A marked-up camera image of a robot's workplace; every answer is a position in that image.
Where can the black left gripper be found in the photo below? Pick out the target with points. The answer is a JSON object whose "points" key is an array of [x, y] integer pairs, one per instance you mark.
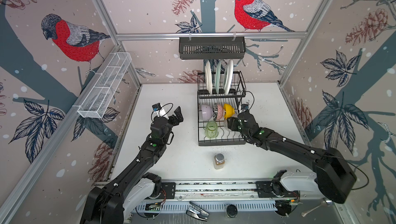
{"points": [[178, 115]]}

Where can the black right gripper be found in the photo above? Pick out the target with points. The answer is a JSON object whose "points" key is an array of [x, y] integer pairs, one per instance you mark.
{"points": [[233, 121]]}

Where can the yellow bowl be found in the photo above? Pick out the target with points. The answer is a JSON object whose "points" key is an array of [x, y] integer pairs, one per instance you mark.
{"points": [[229, 111]]}

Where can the green glass tumbler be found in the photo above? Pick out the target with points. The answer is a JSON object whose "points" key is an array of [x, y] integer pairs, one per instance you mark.
{"points": [[211, 130]]}

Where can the clear glass tumbler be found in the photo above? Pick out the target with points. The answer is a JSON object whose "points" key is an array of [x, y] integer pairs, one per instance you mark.
{"points": [[225, 126]]}

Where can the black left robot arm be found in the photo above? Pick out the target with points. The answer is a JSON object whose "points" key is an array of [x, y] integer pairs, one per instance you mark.
{"points": [[113, 203]]}

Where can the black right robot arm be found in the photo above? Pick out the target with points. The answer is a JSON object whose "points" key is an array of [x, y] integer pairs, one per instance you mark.
{"points": [[334, 176]]}

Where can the black two-tier dish rack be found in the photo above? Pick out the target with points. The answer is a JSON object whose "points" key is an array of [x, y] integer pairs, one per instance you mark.
{"points": [[234, 98]]}

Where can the lilac bowl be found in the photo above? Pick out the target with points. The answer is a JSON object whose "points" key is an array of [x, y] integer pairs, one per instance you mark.
{"points": [[207, 112]]}

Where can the white plate blue rim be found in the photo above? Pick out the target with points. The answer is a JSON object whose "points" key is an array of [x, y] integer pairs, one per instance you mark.
{"points": [[228, 75]]}

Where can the spice jar silver lid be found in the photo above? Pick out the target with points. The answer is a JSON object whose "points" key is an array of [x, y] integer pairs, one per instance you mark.
{"points": [[219, 161]]}

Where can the pale green plate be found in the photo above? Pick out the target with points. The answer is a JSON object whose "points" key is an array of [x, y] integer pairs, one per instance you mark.
{"points": [[218, 77]]}

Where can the white plate left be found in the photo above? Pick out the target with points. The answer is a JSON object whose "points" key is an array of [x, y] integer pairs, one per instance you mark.
{"points": [[208, 77]]}

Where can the round black cap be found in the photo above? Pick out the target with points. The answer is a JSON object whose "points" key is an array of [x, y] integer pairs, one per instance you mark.
{"points": [[231, 211]]}

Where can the black stapler centre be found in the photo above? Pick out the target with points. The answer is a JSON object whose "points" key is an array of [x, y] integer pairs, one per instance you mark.
{"points": [[197, 212]]}

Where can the metal spoon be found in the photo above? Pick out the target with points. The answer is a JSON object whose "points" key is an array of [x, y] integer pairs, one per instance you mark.
{"points": [[325, 203]]}

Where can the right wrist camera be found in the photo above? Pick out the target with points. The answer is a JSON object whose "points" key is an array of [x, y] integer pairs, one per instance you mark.
{"points": [[245, 107]]}

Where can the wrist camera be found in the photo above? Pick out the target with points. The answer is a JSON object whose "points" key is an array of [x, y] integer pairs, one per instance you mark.
{"points": [[245, 107], [159, 110]]}

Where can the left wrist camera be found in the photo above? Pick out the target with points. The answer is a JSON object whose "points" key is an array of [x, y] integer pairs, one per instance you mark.
{"points": [[159, 110]]}

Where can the black hanging wall basket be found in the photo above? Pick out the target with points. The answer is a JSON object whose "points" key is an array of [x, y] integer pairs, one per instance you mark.
{"points": [[210, 48]]}

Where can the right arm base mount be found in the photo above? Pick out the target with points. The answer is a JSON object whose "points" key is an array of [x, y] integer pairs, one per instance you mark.
{"points": [[268, 189]]}

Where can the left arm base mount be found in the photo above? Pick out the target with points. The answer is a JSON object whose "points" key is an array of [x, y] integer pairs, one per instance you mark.
{"points": [[166, 191]]}

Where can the white wire mesh shelf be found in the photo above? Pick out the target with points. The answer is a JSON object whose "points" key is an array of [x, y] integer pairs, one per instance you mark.
{"points": [[101, 94]]}

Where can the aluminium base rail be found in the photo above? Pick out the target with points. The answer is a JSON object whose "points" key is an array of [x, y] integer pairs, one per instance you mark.
{"points": [[216, 190]]}

